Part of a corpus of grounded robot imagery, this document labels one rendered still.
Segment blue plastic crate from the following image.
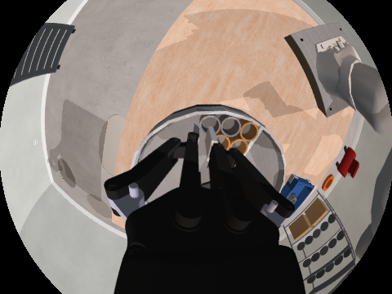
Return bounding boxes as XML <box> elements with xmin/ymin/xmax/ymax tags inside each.
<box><xmin>280</xmin><ymin>174</ymin><xmax>315</xmax><ymax>215</ymax></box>

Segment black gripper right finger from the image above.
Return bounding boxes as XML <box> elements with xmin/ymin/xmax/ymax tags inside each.
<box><xmin>205</xmin><ymin>126</ymin><xmax>295</xmax><ymax>230</ymax></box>

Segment grey round turning table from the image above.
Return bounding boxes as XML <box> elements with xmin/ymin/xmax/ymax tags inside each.
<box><xmin>131</xmin><ymin>105</ymin><xmax>287</xmax><ymax>205</ymax></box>

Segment bronze bushing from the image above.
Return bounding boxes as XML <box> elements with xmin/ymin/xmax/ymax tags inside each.
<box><xmin>216</xmin><ymin>130</ymin><xmax>230</xmax><ymax>150</ymax></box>
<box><xmin>229</xmin><ymin>134</ymin><xmax>248</xmax><ymax>155</ymax></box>
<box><xmin>239</xmin><ymin>118</ymin><xmax>258</xmax><ymax>141</ymax></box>

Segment grey metal bushing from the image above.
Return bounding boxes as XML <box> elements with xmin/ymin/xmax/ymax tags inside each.
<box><xmin>287</xmin><ymin>193</ymin><xmax>296</xmax><ymax>203</ymax></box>
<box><xmin>199</xmin><ymin>114</ymin><xmax>221</xmax><ymax>135</ymax></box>
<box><xmin>219</xmin><ymin>114</ymin><xmax>241</xmax><ymax>137</ymax></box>

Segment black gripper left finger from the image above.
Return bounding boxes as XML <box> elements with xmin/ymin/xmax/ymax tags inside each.
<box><xmin>104</xmin><ymin>123</ymin><xmax>203</xmax><ymax>228</ymax></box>

